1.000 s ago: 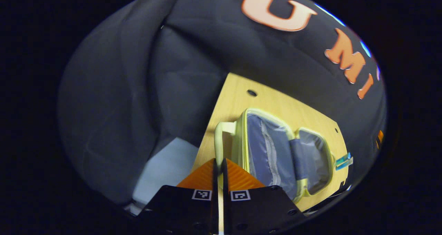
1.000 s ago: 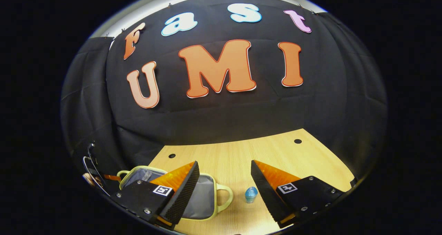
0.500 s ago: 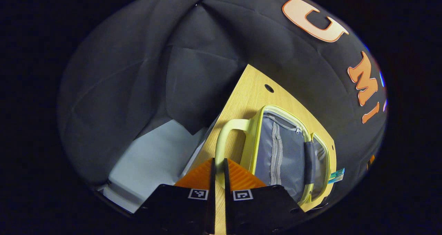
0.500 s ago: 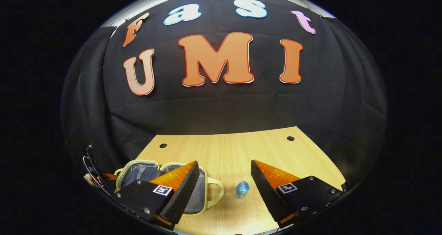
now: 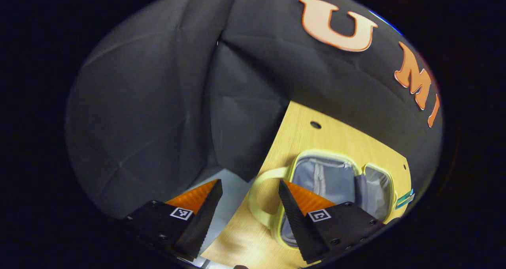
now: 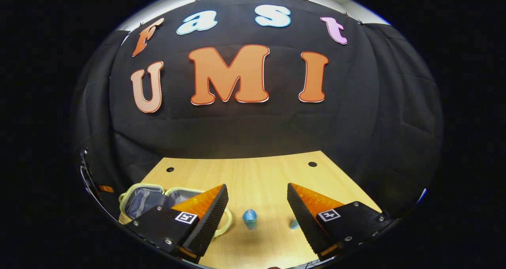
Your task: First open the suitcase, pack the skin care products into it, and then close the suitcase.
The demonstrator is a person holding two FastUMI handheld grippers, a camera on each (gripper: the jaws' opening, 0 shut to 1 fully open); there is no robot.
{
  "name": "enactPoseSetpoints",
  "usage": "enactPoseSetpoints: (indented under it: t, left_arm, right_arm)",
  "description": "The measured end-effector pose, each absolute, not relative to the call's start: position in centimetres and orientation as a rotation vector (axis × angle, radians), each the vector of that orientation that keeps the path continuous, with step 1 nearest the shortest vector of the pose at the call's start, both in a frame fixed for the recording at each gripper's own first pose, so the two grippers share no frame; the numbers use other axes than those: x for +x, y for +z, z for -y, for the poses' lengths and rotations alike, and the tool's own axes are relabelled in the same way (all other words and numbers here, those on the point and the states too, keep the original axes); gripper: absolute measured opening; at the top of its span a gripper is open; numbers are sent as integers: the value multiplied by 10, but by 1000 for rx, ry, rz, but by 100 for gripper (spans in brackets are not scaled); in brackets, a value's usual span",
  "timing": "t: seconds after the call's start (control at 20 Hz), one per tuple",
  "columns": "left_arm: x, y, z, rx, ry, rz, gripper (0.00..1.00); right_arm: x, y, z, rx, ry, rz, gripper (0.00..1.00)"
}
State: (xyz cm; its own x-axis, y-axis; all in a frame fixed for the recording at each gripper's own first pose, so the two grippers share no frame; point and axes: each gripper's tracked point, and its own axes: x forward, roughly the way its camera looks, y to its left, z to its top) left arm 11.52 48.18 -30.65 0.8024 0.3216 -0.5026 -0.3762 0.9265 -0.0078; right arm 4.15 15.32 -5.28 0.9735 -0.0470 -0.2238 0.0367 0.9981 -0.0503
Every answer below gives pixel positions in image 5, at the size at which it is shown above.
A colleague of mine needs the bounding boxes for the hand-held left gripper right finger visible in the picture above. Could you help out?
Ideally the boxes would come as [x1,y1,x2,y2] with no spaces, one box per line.
[278,179,386,264]

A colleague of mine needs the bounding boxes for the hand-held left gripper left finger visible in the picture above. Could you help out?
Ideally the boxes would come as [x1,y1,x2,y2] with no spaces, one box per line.
[119,179,223,262]

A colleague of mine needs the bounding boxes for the pale yellow small suitcase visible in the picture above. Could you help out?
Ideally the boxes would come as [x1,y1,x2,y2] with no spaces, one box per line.
[248,149,398,250]

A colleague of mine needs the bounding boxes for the light blue face mask sachet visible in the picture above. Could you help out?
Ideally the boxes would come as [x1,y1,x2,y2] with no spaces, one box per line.
[395,188,415,210]

